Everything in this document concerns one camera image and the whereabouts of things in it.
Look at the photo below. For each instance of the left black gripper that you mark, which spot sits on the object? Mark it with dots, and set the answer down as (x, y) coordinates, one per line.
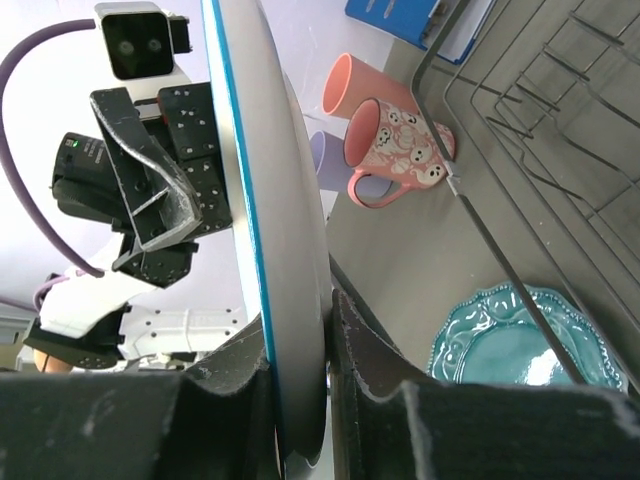
(166, 157)

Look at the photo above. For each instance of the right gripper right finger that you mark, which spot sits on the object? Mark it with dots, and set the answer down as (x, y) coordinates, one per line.
(391, 421)

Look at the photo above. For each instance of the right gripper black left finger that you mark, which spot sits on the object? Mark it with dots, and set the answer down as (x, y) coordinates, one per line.
(214, 420)

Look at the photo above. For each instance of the white plate with red fruit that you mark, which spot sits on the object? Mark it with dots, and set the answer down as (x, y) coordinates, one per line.
(278, 220)

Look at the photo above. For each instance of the teal scalloped plate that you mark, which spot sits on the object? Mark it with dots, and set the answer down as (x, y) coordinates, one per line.
(491, 338)

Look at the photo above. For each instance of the lilac plastic cup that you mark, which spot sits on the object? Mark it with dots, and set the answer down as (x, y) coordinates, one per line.
(332, 171)

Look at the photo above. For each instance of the pink plastic cup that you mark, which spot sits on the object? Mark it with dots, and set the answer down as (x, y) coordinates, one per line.
(351, 81)

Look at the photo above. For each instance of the pink patterned mug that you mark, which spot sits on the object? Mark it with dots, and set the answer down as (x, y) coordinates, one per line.
(387, 142)

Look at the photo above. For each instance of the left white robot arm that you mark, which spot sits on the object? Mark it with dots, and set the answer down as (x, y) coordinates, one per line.
(89, 321)

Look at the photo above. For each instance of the blue binder lying flat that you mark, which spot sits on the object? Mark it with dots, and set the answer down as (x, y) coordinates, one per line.
(418, 22)

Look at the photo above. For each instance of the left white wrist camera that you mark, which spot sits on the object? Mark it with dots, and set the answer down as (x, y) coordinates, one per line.
(142, 41)

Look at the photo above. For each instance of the black wire dish rack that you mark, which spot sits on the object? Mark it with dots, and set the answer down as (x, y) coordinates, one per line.
(548, 102)

